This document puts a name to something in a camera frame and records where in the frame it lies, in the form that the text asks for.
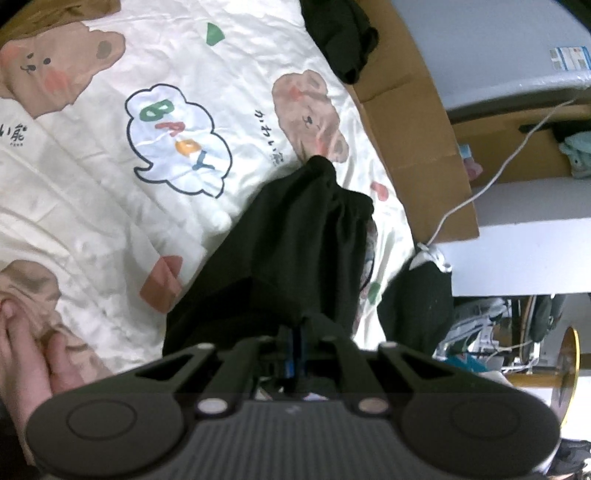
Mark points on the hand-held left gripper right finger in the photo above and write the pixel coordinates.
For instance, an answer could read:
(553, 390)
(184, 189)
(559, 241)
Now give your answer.
(310, 344)

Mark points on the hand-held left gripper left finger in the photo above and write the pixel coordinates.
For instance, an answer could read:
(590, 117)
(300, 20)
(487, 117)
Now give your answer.
(282, 344)

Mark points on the black sweater with patterned trim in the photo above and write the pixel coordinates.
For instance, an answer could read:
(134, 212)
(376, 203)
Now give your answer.
(277, 254)

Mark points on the stack of folded black clothes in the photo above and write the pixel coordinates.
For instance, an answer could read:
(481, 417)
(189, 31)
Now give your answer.
(415, 304)

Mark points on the printed bear bed sheet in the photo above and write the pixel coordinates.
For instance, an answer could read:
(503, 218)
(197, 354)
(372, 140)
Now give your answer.
(92, 207)

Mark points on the pink bottle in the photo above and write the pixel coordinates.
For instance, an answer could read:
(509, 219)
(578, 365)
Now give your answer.
(473, 168)

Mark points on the blue bottle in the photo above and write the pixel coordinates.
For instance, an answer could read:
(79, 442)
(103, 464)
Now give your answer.
(464, 151)

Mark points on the flat cardboard sheet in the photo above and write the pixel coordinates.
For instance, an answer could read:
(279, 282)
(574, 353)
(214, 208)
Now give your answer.
(406, 115)

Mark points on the person's bare foot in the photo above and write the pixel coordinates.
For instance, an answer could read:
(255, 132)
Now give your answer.
(23, 360)

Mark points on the round table with yellow rim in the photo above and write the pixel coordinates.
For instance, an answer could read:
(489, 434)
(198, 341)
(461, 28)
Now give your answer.
(570, 364)

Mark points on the cardboard box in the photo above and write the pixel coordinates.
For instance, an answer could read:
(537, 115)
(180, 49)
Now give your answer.
(508, 161)

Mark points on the black crumpled garment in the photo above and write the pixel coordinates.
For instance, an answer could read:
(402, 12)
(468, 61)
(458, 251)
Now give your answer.
(341, 37)

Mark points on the grey plastic-wrapped panel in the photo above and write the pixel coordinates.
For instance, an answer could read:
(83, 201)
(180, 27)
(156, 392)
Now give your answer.
(485, 46)

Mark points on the brown cloth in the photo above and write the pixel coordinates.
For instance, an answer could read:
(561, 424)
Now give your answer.
(69, 9)

